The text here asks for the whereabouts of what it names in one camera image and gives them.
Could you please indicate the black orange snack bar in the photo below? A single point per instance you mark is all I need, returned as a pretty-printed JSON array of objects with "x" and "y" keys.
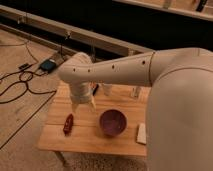
[{"x": 94, "y": 89}]

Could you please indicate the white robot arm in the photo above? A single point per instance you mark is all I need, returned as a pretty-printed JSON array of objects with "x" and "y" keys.
[{"x": 179, "y": 113}]

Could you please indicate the clear plastic bottle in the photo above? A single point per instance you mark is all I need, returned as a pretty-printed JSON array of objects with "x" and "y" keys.
[{"x": 136, "y": 92}]

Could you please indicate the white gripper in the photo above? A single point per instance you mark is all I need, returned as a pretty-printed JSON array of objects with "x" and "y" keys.
[{"x": 81, "y": 93}]

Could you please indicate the metal table leg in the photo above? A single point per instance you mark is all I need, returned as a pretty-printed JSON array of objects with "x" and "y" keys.
[{"x": 61, "y": 158}]

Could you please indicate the white sponge block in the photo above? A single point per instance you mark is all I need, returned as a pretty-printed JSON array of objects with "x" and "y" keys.
[{"x": 141, "y": 135}]

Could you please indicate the purple bowl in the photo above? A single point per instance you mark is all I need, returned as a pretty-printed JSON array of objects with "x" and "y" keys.
[{"x": 112, "y": 122}]

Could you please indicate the blue black power adapter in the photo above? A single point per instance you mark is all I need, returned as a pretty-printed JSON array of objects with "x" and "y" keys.
[{"x": 48, "y": 65}]

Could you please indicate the small black connector box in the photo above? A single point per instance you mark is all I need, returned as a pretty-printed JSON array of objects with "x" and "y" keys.
[{"x": 23, "y": 66}]

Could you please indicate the wooden table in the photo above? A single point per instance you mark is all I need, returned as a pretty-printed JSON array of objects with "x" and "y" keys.
[{"x": 86, "y": 134}]

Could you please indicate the white paper cup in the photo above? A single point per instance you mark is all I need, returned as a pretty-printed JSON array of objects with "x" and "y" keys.
[{"x": 107, "y": 89}]

